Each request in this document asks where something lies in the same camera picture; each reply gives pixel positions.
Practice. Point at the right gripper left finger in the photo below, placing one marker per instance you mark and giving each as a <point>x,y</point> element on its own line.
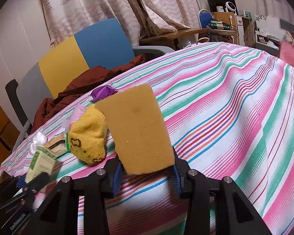
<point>58,214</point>

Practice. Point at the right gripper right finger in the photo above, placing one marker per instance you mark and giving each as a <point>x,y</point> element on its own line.
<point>234,213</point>

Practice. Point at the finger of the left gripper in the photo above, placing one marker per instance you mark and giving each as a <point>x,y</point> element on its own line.
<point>38,183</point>

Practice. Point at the small green white box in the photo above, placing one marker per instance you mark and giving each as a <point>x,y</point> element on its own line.
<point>43,161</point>

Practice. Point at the yellow plush toy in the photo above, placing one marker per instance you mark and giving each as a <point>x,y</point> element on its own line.
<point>86,136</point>

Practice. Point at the pink small package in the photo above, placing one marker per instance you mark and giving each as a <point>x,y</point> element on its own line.
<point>78,111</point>

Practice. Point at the purple crumpled wrapper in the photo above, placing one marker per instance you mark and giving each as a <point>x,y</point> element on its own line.
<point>102,92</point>

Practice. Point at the dark red jacket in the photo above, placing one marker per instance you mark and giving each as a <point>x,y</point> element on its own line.
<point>79,86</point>

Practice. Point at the grey yellow blue chair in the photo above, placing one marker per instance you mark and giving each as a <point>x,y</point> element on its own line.
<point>102,44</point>

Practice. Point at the wooden desk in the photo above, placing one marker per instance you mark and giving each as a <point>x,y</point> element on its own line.
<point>171,39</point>

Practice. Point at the blue folding chair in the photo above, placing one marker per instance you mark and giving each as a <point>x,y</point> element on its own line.
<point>205,18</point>

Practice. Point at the pink patterned curtain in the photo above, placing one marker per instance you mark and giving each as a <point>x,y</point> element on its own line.
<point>138,18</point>

